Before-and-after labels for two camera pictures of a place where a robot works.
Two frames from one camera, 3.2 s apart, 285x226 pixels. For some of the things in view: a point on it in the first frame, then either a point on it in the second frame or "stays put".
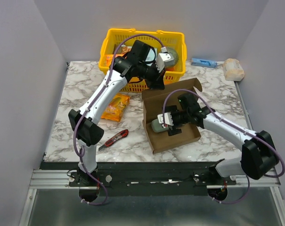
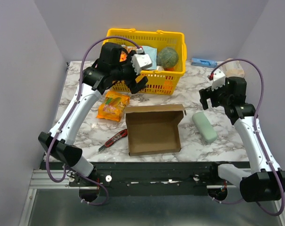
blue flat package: x=204 y=62 stays put
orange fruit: x=171 y=68 stays put
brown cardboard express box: x=154 y=100 to x=154 y=129
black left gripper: x=157 y=82 to x=136 y=86
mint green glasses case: x=157 y=127 to x=205 y=126
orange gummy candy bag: x=114 y=109 stays put
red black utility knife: x=109 y=143 stays put
